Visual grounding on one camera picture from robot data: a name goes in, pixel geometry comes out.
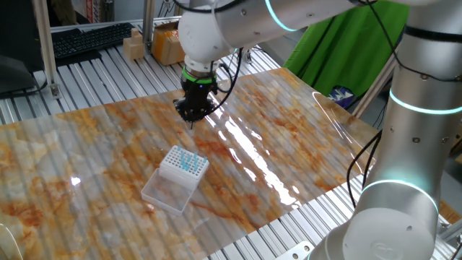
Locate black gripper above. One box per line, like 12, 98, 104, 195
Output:
173, 82, 217, 129

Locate white pipette tip holder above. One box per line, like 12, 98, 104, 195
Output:
157, 144, 211, 191

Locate wooden block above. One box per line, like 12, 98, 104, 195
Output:
123, 27, 145, 61

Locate green wrist flange ring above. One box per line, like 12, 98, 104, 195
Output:
181, 66, 219, 85

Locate taped cardboard box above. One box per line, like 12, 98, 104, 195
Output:
151, 21, 187, 66

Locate silver base mounting plate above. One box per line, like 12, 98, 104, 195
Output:
274, 240, 315, 260

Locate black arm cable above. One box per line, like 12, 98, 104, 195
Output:
364, 0, 462, 82

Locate blue patterned bag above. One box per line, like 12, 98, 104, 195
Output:
326, 85, 357, 110

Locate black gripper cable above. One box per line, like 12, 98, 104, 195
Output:
209, 46, 243, 116

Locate black monitor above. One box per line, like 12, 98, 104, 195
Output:
0, 0, 48, 97

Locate black base cable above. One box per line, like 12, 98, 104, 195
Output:
345, 129, 383, 210

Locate aluminium frame post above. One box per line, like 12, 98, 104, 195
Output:
32, 0, 62, 99
142, 0, 156, 51
352, 53, 396, 118

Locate orange marble pattern sheet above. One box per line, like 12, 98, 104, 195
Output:
0, 66, 385, 260

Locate black keyboard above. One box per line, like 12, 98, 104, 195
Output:
51, 22, 135, 59

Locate clear plastic box lid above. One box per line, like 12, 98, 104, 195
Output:
140, 168, 198, 217

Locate green cloth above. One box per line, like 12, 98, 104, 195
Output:
283, 0, 411, 98

